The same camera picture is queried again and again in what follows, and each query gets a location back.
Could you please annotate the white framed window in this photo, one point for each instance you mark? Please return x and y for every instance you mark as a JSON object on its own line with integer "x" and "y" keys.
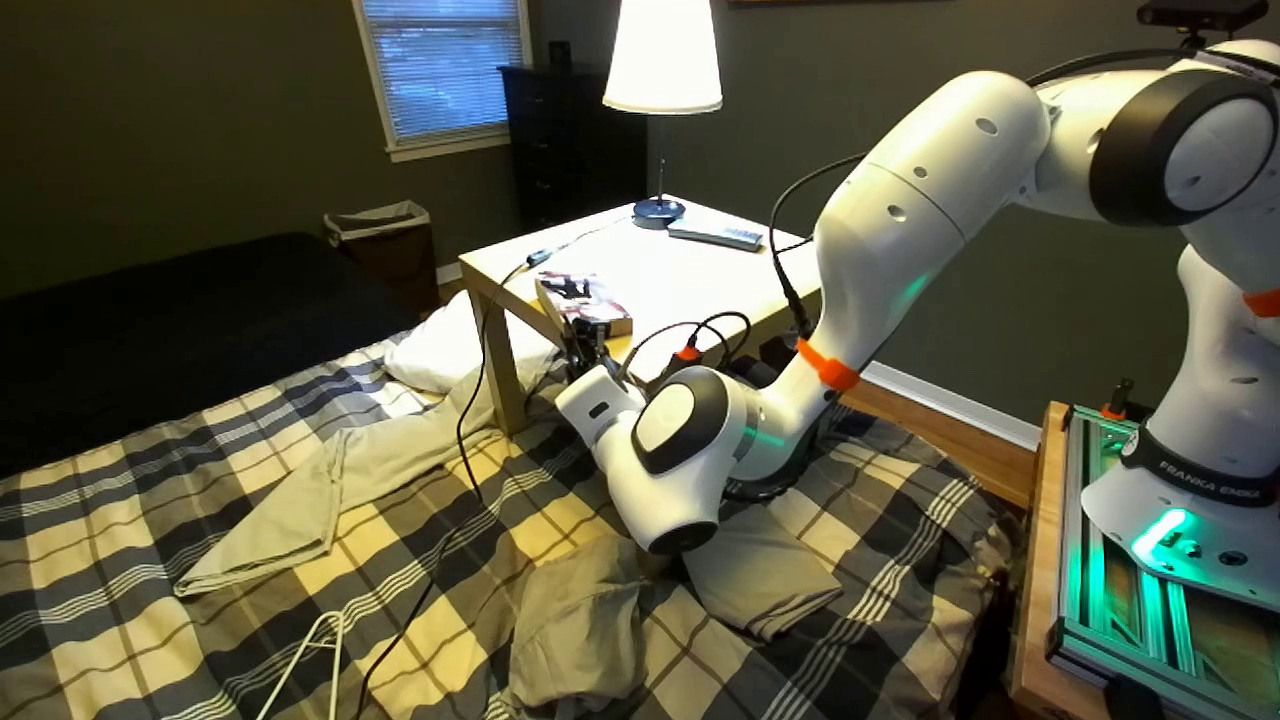
{"x": 442, "y": 65}

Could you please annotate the light wooden side table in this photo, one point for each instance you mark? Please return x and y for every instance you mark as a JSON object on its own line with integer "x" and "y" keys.
{"x": 654, "y": 282}

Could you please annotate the plaid bed comforter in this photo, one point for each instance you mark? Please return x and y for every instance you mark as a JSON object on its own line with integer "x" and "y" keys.
{"x": 133, "y": 561}

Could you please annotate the brown waste basket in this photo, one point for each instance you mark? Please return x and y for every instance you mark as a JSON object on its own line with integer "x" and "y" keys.
{"x": 385, "y": 244}

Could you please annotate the grey remote control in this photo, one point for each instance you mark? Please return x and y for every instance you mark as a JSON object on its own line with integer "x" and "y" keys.
{"x": 717, "y": 232}

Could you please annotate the table lamp white shade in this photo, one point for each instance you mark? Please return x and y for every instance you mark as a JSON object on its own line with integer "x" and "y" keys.
{"x": 662, "y": 55}

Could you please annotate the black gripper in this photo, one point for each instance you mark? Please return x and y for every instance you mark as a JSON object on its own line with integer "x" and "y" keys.
{"x": 586, "y": 351}

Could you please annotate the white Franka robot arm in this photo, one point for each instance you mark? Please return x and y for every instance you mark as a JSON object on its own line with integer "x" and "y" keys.
{"x": 934, "y": 174}

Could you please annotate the white pillow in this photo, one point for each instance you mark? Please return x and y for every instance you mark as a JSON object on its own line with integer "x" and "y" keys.
{"x": 445, "y": 351}

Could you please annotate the long beige cloth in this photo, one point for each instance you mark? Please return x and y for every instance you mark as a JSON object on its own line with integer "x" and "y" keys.
{"x": 292, "y": 506}

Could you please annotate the dark wooden dresser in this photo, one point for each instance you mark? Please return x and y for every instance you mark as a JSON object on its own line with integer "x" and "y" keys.
{"x": 566, "y": 146}

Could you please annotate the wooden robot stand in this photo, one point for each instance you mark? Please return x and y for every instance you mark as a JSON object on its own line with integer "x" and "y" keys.
{"x": 1042, "y": 587}

